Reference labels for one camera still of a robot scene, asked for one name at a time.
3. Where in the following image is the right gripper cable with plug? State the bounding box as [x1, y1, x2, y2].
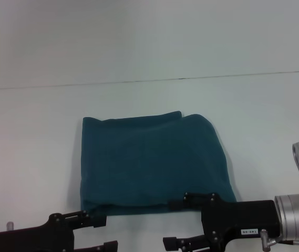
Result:
[260, 228, 299, 250]

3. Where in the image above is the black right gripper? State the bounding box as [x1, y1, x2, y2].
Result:
[162, 192, 281, 252]

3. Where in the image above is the blue t-shirt with pink print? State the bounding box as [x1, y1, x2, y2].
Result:
[80, 110, 238, 217]

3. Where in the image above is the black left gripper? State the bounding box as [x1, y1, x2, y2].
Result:
[0, 209, 119, 252]

